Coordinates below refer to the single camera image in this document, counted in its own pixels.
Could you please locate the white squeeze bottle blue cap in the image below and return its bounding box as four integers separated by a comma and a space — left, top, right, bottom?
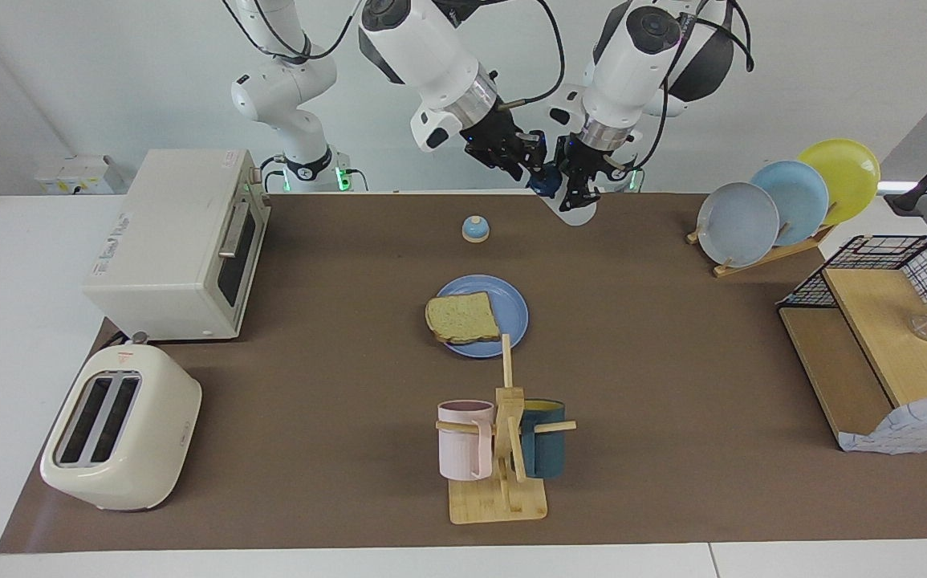
527, 163, 599, 227

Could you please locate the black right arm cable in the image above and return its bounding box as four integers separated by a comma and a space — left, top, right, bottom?
222, 0, 567, 111

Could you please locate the bamboo mug rack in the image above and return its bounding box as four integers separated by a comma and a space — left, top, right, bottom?
435, 333, 578, 525

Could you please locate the grey plate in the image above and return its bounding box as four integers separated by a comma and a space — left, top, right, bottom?
697, 181, 780, 268

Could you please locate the toasted bread slice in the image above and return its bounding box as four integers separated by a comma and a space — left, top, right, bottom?
425, 291, 502, 346

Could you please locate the periwinkle blue plate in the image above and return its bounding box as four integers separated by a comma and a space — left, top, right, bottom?
435, 275, 530, 359

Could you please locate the dark green mug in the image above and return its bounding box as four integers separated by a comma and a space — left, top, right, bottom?
518, 399, 567, 480

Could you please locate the black arm base cable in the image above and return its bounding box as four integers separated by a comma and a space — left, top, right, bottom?
258, 155, 369, 193

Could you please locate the white patterned cloth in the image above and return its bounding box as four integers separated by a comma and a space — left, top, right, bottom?
836, 392, 927, 455

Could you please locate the white toaster oven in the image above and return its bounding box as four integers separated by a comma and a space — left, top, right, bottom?
82, 149, 271, 342

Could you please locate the wooden plate rack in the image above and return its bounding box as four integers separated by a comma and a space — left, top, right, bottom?
685, 223, 837, 279

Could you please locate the yellow plate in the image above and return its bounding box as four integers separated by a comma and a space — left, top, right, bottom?
797, 138, 881, 227

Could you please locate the light blue plate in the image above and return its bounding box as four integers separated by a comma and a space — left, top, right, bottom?
750, 160, 831, 247

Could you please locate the pink mug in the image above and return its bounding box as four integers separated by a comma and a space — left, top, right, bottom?
437, 400, 496, 482

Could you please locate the wooden shelf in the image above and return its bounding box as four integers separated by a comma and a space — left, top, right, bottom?
776, 267, 927, 452

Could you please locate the brown table mat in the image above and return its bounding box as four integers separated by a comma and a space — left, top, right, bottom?
0, 193, 927, 555

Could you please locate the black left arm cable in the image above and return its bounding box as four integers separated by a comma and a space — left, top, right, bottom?
632, 0, 755, 173

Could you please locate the cream two-slot toaster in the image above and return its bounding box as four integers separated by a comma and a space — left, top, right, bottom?
39, 332, 203, 512

